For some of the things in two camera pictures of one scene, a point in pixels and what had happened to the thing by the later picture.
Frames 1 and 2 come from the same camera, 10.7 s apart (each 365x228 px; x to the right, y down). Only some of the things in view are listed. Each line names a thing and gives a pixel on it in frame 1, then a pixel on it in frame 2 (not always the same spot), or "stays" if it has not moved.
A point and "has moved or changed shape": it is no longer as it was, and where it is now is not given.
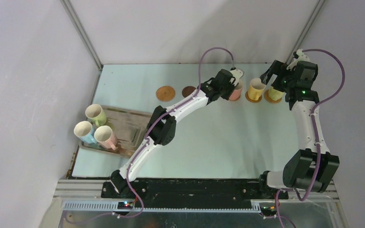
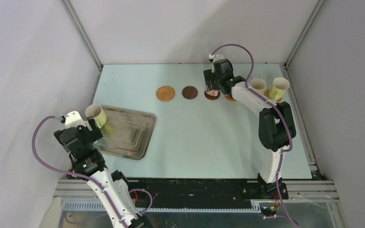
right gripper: x=276 y=71 → x=210 y=84
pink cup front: x=104 y=135 has moved or changed shape
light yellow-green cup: x=274 y=94 stays
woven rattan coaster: x=166 y=93 stays
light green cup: x=95 y=112 stays
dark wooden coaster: x=187 y=90 stays
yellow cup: x=255 y=89 stays
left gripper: x=231 y=83 → x=95 y=132
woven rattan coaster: x=270 y=100 stays
